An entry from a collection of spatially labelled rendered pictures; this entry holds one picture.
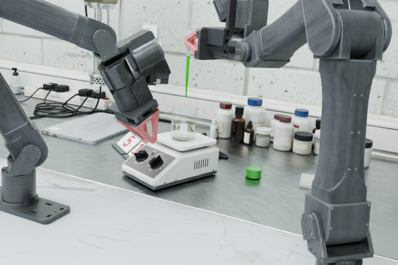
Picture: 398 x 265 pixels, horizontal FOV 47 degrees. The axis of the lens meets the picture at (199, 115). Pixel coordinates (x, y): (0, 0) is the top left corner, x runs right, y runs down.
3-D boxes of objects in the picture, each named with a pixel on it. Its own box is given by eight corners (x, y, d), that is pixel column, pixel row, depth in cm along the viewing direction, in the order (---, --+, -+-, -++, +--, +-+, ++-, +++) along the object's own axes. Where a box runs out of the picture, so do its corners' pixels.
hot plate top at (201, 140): (180, 151, 105) (181, 148, 104) (148, 138, 113) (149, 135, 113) (218, 143, 113) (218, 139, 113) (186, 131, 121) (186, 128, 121)
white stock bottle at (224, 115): (230, 133, 152) (233, 101, 150) (234, 138, 146) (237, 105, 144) (212, 133, 151) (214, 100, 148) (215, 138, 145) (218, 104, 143)
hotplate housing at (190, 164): (153, 192, 101) (155, 158, 99) (120, 174, 110) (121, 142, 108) (224, 173, 116) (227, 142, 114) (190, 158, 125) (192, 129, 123)
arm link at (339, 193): (302, 236, 68) (315, 10, 64) (340, 231, 70) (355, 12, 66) (327, 254, 62) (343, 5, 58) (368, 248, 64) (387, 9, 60)
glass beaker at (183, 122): (201, 142, 111) (204, 107, 109) (181, 146, 107) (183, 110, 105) (182, 135, 116) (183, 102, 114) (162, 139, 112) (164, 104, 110)
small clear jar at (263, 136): (262, 148, 138) (263, 131, 137) (251, 144, 142) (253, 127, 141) (273, 146, 141) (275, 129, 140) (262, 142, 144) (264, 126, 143)
